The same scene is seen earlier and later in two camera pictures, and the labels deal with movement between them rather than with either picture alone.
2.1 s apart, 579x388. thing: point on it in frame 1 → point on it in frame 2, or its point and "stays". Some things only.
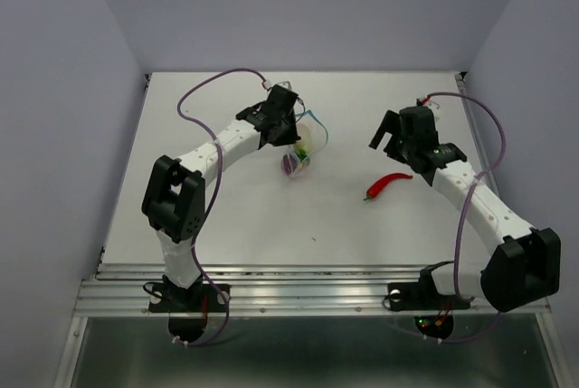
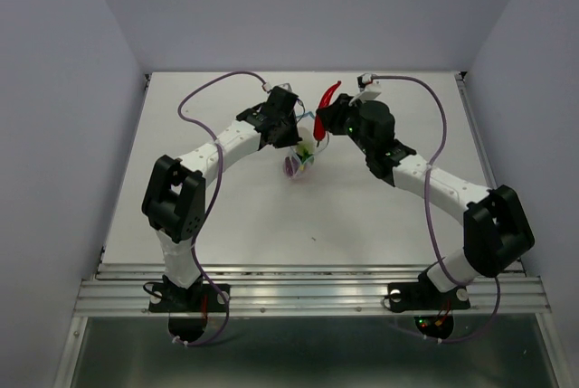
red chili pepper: x=374 y=190 → x=319 y=122
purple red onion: x=289 y=164 stays
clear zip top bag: x=313 y=133 stays
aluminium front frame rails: x=273 y=290 stays
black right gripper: x=390 y=124 → x=335 y=113
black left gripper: x=291 y=137 stays
